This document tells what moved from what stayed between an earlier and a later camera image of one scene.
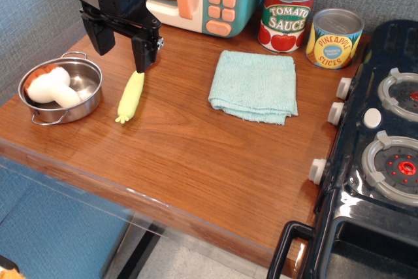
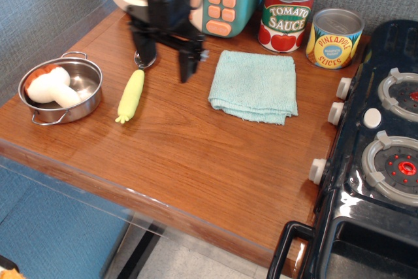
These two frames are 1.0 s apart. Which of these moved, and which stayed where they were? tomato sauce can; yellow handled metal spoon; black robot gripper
Moved: black robot gripper
Stayed: tomato sauce can; yellow handled metal spoon
